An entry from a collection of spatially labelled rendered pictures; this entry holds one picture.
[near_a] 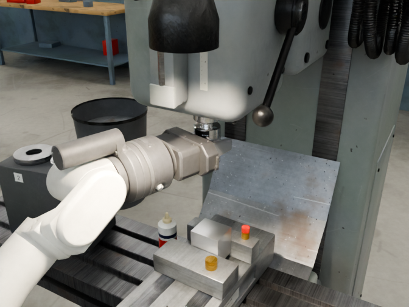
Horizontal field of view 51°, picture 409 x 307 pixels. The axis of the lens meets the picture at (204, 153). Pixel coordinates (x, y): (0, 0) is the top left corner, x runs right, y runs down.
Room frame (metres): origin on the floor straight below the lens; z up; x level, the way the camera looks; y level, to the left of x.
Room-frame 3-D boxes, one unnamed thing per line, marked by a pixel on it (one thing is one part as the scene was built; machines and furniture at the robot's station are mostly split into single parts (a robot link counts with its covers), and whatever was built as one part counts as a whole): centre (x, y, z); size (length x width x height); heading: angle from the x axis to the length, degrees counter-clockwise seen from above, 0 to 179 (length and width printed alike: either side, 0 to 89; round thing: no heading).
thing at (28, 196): (0.88, 0.34, 1.02); 0.22 x 0.12 x 0.20; 71
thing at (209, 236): (0.68, -0.01, 1.03); 0.06 x 0.05 x 0.06; 58
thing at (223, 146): (0.66, -0.03, 1.23); 0.06 x 0.02 x 0.03; 133
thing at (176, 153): (0.62, 0.06, 1.23); 0.13 x 0.12 x 0.10; 43
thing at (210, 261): (0.61, -0.01, 1.04); 0.02 x 0.02 x 0.02
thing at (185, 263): (0.63, 0.02, 1.01); 0.15 x 0.06 x 0.04; 58
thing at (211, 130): (0.68, 0.00, 1.26); 0.05 x 0.05 x 0.01
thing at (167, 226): (0.78, 0.08, 0.97); 0.04 x 0.04 x 0.11
